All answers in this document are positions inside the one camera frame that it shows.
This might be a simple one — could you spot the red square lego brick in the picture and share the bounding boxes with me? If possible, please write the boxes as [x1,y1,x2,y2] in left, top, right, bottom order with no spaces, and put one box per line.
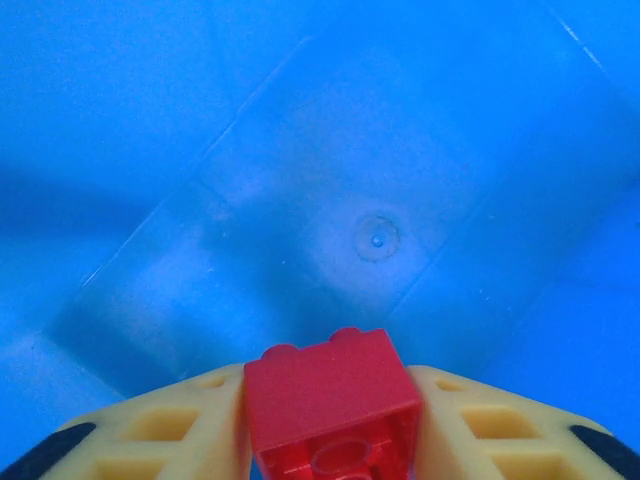
[243,327,424,480]

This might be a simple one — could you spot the blue plastic bin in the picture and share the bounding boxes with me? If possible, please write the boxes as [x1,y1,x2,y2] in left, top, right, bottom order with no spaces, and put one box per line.
[0,0,640,480]

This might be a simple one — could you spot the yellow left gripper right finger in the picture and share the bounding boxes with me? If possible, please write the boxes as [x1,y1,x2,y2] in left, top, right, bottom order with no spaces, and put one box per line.
[407,364,640,480]

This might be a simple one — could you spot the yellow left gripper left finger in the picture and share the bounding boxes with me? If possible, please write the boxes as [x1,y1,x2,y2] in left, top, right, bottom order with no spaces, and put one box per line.
[0,363,256,480]

